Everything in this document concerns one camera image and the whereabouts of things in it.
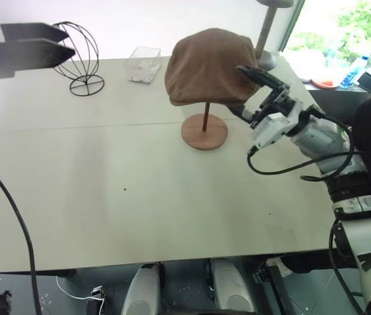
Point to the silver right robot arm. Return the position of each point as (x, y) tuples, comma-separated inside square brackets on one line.
[(352, 183)]

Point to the grey rounded robot leg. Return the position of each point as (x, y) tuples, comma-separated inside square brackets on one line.
[(233, 288), (141, 292)]

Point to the wooden hat stand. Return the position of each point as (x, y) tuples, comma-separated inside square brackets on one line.
[(205, 133)]

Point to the brown cap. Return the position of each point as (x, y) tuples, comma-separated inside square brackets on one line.
[(205, 65)]

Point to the grey metal stand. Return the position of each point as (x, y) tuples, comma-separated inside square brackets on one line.
[(267, 36)]

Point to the blue water bottle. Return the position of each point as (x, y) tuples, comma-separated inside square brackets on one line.
[(352, 73)]

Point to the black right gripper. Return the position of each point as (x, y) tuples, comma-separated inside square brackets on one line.
[(270, 106)]

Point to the clear plastic box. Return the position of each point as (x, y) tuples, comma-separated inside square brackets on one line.
[(143, 64)]

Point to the red plate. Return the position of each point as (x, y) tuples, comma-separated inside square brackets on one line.
[(324, 82)]

